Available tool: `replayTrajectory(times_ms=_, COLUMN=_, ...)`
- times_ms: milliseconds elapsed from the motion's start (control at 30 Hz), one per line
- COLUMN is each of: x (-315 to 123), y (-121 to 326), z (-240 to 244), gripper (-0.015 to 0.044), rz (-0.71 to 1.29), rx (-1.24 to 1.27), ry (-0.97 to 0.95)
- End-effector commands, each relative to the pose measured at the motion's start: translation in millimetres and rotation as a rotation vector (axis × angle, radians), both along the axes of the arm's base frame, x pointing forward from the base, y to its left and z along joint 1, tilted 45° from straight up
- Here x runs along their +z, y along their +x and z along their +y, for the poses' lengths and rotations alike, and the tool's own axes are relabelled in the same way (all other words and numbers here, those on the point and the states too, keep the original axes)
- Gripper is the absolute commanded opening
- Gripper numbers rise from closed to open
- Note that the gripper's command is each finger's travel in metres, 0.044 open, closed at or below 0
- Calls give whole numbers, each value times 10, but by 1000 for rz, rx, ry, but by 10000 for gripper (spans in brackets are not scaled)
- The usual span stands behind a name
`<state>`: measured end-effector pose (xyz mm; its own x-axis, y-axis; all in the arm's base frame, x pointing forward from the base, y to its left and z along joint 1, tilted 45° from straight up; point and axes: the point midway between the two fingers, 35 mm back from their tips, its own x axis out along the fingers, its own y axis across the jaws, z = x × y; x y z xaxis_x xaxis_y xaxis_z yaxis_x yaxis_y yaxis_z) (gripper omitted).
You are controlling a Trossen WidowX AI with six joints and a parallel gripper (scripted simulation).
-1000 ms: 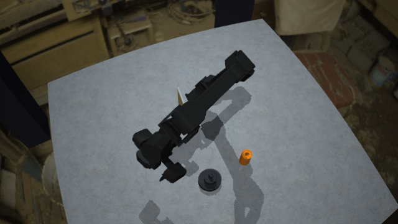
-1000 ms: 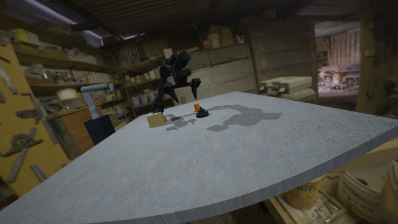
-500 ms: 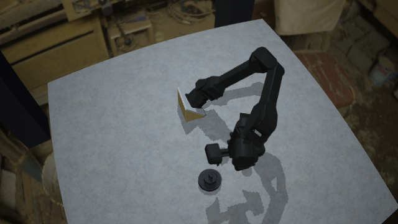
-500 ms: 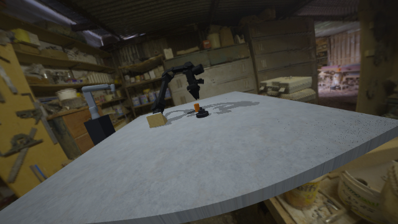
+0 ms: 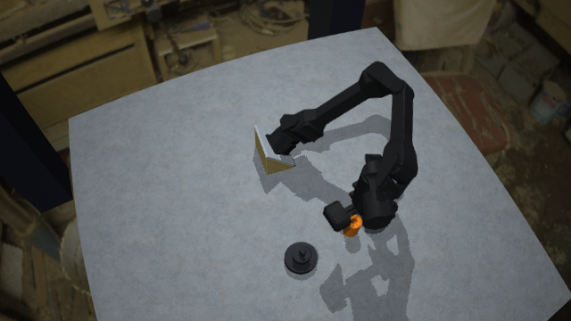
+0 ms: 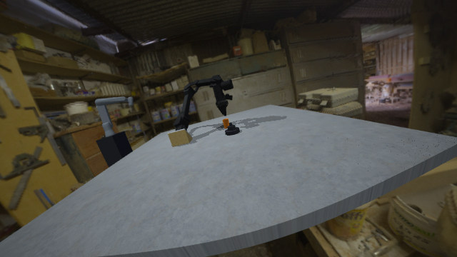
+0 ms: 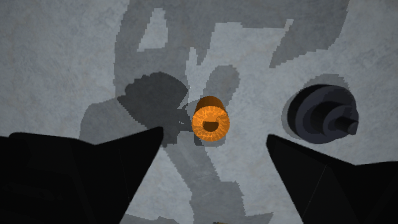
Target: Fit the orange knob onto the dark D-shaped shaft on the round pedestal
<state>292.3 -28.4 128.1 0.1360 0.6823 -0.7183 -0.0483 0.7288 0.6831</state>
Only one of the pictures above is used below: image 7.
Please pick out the orange knob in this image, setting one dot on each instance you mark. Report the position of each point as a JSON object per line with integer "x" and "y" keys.
{"x": 210, "y": 121}

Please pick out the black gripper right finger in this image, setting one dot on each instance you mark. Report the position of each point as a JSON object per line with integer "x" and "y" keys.
{"x": 326, "y": 190}

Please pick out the dark round pedestal with shaft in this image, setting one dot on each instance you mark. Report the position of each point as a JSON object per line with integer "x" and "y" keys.
{"x": 323, "y": 113}

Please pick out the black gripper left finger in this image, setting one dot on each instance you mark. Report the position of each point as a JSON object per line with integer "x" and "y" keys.
{"x": 106, "y": 175}

